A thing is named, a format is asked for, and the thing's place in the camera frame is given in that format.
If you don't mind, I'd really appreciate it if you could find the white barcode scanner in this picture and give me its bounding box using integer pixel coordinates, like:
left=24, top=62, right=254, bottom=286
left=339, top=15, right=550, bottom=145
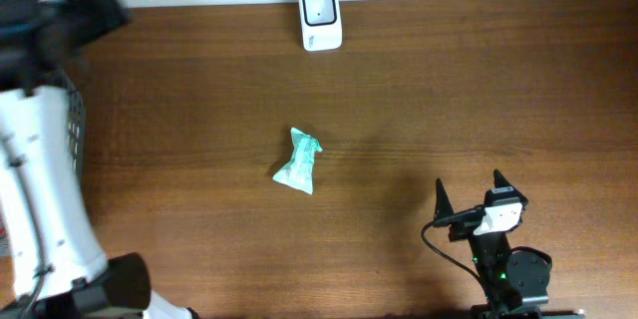
left=298, top=0, right=343, bottom=52

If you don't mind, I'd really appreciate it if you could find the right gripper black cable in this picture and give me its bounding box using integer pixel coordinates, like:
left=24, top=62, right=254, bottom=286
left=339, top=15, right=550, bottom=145
left=420, top=206, right=499, bottom=310

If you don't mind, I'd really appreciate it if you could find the mint green snack packet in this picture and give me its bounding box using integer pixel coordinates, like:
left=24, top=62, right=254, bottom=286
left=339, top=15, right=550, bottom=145
left=272, top=128, right=323, bottom=195

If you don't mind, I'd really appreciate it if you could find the grey plastic mesh basket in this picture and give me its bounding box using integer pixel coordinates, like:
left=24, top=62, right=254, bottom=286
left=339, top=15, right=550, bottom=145
left=56, top=71, right=87, bottom=180

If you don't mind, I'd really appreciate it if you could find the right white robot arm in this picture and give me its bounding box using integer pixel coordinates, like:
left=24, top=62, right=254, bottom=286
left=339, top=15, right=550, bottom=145
left=423, top=169, right=553, bottom=318

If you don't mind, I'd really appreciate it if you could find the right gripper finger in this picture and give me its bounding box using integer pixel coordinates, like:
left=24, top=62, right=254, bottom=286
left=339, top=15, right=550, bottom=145
left=433, top=178, right=455, bottom=224
left=492, top=168, right=515, bottom=194

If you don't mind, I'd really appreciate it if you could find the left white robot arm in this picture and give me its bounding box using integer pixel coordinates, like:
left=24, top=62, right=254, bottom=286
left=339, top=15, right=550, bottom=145
left=1, top=0, right=194, bottom=318

